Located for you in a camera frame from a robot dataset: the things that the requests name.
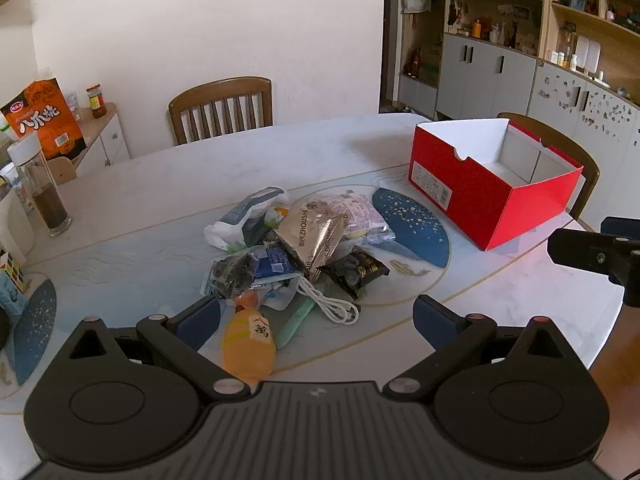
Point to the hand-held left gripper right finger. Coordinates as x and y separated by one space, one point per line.
432 322

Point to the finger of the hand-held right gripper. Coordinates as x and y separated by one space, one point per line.
575 252
620 225

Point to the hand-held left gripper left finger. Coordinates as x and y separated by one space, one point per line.
197 322

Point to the yellow bottle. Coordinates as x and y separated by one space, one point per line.
247 350

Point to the clear packet of black seaweed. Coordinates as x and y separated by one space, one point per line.
232 272

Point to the black snack packet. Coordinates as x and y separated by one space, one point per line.
357 267

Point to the blue tissue packet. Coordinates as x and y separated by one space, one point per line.
275 262

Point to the red cardboard box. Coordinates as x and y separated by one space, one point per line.
480 200

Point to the pink snack packet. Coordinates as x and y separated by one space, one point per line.
360 212

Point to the gold foil packet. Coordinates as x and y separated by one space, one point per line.
310 235

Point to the white marble desktop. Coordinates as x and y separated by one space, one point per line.
150 185

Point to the wooden slatted chair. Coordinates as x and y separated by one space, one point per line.
575 147
220 91

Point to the mint green case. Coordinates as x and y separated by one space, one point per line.
292 322

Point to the white and grey plastic packet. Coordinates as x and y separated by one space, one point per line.
235 215

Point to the puzzle cube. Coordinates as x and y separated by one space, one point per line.
12 267

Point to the glass bottle with white lid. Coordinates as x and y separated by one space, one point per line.
42 185

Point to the white side cabinet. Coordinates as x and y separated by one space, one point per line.
107 135

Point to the white plastic container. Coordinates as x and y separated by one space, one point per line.
15 220

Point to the brown cardboard carton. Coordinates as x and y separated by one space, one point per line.
431 62

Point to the sauce jar with red lid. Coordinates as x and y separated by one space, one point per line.
95 102

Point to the small clear jar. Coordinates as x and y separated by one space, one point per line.
72 105

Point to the orange snack bag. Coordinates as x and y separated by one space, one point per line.
45 120

